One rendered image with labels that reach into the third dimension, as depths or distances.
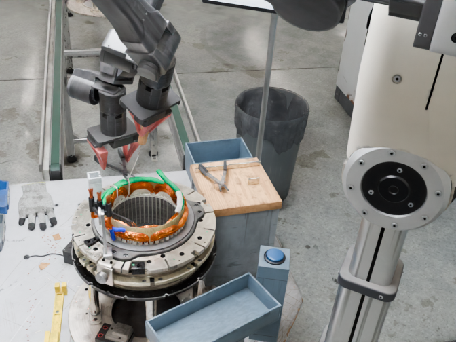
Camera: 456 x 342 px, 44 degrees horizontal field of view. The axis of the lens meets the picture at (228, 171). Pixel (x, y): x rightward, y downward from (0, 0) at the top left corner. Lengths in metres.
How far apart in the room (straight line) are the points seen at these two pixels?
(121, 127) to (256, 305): 0.48
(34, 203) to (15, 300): 0.38
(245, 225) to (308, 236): 1.56
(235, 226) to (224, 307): 0.29
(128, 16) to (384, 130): 0.40
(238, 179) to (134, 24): 0.70
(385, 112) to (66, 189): 1.32
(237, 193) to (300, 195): 1.83
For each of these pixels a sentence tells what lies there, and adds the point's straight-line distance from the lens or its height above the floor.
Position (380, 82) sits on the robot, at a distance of 0.78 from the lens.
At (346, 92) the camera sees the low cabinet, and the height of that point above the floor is 0.14.
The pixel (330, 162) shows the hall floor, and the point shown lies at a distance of 3.57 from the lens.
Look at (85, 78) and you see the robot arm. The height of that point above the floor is 1.38.
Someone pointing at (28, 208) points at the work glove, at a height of 0.80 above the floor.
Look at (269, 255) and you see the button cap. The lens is 1.30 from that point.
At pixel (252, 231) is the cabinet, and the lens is 1.46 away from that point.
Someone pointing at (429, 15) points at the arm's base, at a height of 1.76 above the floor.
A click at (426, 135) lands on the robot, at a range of 0.82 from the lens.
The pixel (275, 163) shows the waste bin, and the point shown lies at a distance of 2.93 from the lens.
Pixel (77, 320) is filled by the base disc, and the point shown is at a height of 0.80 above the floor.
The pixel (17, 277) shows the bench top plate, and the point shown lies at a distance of 1.65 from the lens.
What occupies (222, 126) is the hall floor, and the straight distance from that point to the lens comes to 3.79.
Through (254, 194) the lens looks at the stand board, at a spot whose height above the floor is 1.06.
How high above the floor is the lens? 1.93
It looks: 35 degrees down
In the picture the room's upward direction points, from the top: 5 degrees clockwise
